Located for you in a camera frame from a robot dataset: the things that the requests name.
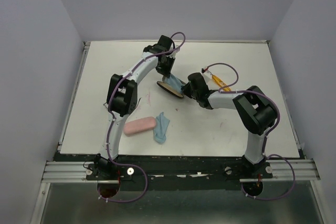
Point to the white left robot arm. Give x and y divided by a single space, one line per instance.
122 98

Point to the yellow transparent sunglasses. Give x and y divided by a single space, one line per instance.
220 83

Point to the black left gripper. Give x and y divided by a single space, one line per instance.
167 71

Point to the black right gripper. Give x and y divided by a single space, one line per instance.
185 89

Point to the black glasses case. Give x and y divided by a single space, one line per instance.
169 89

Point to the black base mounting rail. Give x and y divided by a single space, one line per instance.
170 173

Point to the light blue cleaning cloth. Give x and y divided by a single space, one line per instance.
175 83

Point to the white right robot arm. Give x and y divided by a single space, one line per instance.
257 112

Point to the aluminium table frame rail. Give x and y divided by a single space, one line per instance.
86 46

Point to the pink glasses case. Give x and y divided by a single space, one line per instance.
139 125

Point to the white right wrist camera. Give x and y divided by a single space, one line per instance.
206 74

